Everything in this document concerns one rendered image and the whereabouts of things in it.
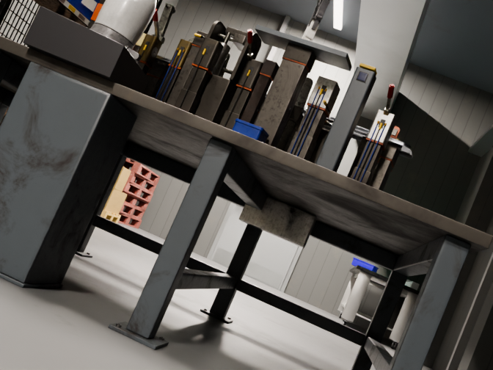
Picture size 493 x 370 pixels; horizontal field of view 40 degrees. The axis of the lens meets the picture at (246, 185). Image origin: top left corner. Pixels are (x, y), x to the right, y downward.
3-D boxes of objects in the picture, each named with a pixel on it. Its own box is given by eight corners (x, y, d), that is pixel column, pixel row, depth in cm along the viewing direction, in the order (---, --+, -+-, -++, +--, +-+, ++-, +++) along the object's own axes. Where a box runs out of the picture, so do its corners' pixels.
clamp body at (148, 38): (130, 118, 293) (163, 44, 296) (119, 111, 283) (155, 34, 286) (117, 113, 295) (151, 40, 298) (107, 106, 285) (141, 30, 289)
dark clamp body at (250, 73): (231, 156, 274) (268, 70, 277) (222, 149, 263) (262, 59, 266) (215, 150, 276) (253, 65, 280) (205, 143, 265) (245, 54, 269)
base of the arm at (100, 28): (125, 51, 221) (134, 37, 222) (72, 28, 228) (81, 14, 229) (146, 74, 239) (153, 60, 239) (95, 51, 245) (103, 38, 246)
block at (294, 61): (269, 166, 254) (316, 57, 258) (264, 161, 247) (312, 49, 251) (246, 156, 257) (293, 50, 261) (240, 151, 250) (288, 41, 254)
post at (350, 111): (330, 189, 246) (377, 79, 250) (327, 185, 239) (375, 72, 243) (311, 182, 249) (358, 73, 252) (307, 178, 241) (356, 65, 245)
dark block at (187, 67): (172, 131, 280) (213, 40, 284) (166, 127, 274) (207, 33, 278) (161, 128, 282) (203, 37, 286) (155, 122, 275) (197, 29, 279)
